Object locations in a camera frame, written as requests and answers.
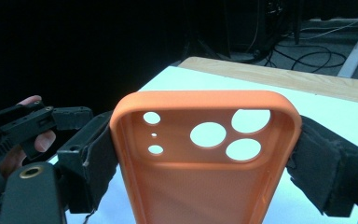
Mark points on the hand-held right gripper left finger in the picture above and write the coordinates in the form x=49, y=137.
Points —
x=90, y=161

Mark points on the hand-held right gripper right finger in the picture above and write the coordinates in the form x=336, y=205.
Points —
x=323, y=168

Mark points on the orange phone case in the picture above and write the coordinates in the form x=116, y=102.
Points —
x=199, y=193

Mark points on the black stand base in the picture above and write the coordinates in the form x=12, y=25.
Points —
x=245, y=37

